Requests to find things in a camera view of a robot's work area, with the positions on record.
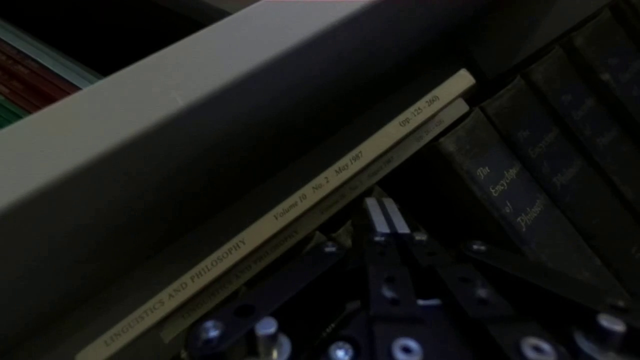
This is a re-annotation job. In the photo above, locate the dark encyclopedia books row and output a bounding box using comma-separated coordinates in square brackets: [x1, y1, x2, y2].
[436, 0, 640, 308]

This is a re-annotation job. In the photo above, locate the thin cream paper book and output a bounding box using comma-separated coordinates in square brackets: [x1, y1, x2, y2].
[74, 67, 475, 360]

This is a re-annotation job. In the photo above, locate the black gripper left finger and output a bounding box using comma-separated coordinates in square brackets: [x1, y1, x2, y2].
[364, 198, 391, 244]

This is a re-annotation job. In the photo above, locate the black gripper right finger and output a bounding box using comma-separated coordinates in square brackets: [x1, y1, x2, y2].
[381, 198, 428, 241]

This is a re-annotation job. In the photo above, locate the grey right bookshelf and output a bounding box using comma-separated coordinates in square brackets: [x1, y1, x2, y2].
[0, 0, 488, 360]

